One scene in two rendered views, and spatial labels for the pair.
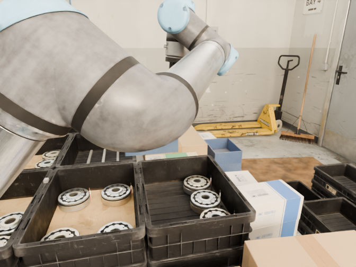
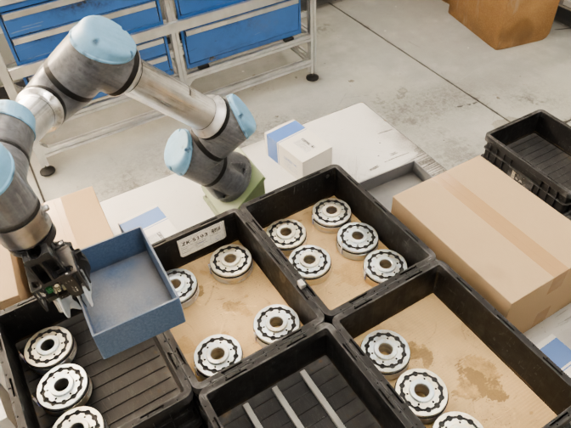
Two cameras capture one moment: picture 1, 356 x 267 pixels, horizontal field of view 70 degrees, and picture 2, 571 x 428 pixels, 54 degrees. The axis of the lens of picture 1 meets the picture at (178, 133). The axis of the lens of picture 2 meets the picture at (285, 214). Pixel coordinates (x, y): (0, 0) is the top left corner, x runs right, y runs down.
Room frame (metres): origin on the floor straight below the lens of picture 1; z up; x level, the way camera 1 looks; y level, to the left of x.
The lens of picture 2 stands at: (1.44, 0.19, 1.89)
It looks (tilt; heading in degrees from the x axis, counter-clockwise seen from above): 45 degrees down; 163
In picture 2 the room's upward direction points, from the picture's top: 4 degrees counter-clockwise
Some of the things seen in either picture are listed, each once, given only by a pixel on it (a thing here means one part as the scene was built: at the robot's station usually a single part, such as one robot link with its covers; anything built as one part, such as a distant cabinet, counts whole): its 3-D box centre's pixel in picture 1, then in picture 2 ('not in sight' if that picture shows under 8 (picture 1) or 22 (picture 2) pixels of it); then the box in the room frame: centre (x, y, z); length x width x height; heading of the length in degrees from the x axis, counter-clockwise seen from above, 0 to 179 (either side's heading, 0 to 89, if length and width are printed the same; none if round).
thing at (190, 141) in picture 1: (170, 150); not in sight; (1.31, 0.04, 0.80); 0.40 x 0.30 x 0.20; 11
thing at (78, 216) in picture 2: not in sight; (74, 254); (0.30, -0.06, 0.78); 0.30 x 0.22 x 0.16; 9
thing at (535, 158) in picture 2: not in sight; (538, 193); (0.23, 1.58, 0.37); 0.40 x 0.30 x 0.45; 10
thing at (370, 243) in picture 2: not in sight; (357, 237); (0.59, 0.63, 0.86); 0.10 x 0.10 x 0.01
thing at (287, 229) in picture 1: (262, 224); not in sight; (0.75, -0.30, 0.75); 0.20 x 0.12 x 0.09; 107
